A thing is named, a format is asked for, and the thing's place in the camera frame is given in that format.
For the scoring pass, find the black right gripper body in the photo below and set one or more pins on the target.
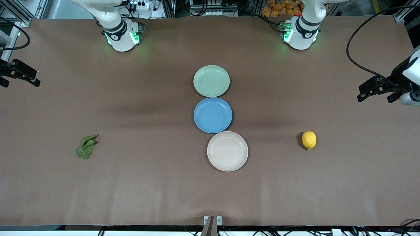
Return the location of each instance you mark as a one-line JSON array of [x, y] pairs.
[[7, 69]]

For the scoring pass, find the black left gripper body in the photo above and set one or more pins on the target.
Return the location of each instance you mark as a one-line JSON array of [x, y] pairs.
[[397, 77]]

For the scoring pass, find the yellow lemon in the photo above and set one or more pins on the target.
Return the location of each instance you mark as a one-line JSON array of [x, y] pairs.
[[309, 140]]

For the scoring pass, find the green lettuce leaf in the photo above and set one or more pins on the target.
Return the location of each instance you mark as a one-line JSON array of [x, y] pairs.
[[86, 147]]

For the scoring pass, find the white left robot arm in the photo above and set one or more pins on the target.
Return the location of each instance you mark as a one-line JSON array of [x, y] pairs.
[[303, 32]]

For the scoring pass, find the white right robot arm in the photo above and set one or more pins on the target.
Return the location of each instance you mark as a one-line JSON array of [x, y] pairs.
[[119, 32]]

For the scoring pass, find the bag of orange fruits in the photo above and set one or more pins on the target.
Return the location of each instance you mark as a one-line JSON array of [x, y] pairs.
[[280, 9]]

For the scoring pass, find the white power strip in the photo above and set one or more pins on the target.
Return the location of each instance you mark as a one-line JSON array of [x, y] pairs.
[[140, 5]]

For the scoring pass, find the beige plate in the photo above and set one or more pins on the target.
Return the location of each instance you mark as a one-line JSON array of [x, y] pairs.
[[227, 151]]

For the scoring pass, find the light green plate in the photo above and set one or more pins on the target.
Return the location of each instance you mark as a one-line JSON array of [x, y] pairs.
[[211, 81]]

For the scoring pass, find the blue plate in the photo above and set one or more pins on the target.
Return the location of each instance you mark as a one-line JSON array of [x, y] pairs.
[[212, 115]]

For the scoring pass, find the black equipment rack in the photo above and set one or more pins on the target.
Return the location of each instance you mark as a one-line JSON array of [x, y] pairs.
[[213, 7]]

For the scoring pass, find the aluminium frame profile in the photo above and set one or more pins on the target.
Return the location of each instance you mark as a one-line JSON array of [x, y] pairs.
[[24, 14], [403, 14]]

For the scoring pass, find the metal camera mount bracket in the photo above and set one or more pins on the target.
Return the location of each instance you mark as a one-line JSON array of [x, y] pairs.
[[212, 224]]

